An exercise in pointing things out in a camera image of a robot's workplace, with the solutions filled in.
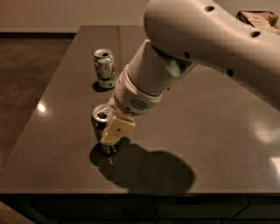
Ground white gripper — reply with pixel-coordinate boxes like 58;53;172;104
101;65;162;145

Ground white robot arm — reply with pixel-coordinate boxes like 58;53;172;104
101;0;280;145

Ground white and green soda can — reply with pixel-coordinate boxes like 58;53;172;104
94;48;116;89

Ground black wire napkin holder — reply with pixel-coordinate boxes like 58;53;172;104
236;10;253;26

